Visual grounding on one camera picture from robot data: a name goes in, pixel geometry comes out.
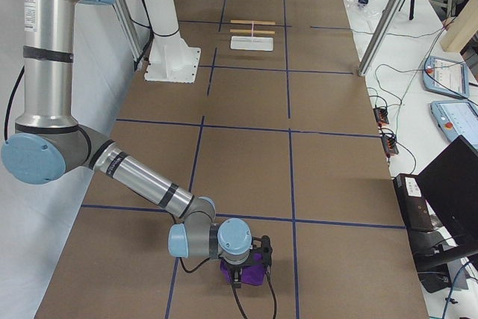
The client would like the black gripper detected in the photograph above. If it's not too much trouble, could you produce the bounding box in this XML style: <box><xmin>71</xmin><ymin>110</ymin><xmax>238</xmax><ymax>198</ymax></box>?
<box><xmin>223</xmin><ymin>254</ymin><xmax>256</xmax><ymax>286</ymax></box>

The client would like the purple microfiber towel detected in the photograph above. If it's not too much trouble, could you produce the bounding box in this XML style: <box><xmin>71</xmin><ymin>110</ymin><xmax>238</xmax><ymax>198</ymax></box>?
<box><xmin>220</xmin><ymin>253</ymin><xmax>266</xmax><ymax>286</ymax></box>

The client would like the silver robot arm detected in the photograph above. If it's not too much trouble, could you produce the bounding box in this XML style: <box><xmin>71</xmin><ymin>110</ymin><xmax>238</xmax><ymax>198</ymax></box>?
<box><xmin>1</xmin><ymin>0</ymin><xmax>273</xmax><ymax>288</ymax></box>

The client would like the white towel rack base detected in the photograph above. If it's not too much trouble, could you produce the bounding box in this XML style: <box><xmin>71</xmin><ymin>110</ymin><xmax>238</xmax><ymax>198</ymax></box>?
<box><xmin>230</xmin><ymin>36</ymin><xmax>274</xmax><ymax>52</ymax></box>

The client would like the short wooden rack rod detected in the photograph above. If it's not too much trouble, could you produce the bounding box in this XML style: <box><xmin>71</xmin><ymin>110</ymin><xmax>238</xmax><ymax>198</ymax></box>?
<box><xmin>229</xmin><ymin>29</ymin><xmax>276</xmax><ymax>36</ymax></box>

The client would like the long wooden rack rod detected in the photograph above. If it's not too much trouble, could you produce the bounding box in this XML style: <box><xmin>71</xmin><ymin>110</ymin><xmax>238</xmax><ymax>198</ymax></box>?
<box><xmin>230</xmin><ymin>19</ymin><xmax>276</xmax><ymax>26</ymax></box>

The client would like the black mini computer box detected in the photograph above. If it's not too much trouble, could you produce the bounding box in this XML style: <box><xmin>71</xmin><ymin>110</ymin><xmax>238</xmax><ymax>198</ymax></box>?
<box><xmin>393</xmin><ymin>173</ymin><xmax>434</xmax><ymax>232</ymax></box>

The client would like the black monitor stand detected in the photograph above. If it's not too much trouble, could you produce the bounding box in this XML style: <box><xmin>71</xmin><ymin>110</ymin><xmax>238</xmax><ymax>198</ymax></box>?
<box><xmin>408</xmin><ymin>230</ymin><xmax>477</xmax><ymax>293</ymax></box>

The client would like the upper black orange hub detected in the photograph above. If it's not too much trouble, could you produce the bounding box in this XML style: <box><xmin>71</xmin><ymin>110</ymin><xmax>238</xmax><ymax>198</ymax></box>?
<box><xmin>373</xmin><ymin>107</ymin><xmax>389</xmax><ymax>128</ymax></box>

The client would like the black computer monitor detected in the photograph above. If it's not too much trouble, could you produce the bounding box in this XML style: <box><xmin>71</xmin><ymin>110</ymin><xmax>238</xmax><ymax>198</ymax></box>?
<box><xmin>416</xmin><ymin>135</ymin><xmax>477</xmax><ymax>243</ymax></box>

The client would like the lower blue teach pendant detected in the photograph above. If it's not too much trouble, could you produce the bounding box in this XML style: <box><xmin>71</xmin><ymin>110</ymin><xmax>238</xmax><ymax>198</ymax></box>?
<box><xmin>430</xmin><ymin>100</ymin><xmax>478</xmax><ymax>149</ymax></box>

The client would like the blue teach pendant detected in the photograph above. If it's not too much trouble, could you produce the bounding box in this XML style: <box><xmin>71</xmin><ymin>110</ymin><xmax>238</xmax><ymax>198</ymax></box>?
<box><xmin>423</xmin><ymin>56</ymin><xmax>470</xmax><ymax>99</ymax></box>
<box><xmin>430</xmin><ymin>100</ymin><xmax>478</xmax><ymax>149</ymax></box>

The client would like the upper blue teach pendant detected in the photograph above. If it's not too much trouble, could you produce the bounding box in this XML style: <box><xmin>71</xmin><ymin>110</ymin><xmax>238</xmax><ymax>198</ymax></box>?
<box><xmin>423</xmin><ymin>56</ymin><xmax>470</xmax><ymax>99</ymax></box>

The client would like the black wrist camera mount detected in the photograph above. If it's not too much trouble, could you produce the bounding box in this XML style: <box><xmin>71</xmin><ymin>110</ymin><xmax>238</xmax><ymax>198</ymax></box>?
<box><xmin>251</xmin><ymin>235</ymin><xmax>273</xmax><ymax>266</ymax></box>

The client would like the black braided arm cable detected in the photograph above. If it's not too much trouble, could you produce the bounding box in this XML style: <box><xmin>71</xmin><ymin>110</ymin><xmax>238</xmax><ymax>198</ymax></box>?
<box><xmin>179</xmin><ymin>255</ymin><xmax>278</xmax><ymax>319</ymax></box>

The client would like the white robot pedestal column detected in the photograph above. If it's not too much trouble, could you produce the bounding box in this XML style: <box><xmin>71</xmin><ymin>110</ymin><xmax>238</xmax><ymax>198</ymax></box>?
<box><xmin>145</xmin><ymin>0</ymin><xmax>201</xmax><ymax>84</ymax></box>

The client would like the aluminium frame post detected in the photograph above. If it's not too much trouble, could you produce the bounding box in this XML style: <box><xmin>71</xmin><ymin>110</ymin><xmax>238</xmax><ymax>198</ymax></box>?
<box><xmin>358</xmin><ymin>0</ymin><xmax>404</xmax><ymax>77</ymax></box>

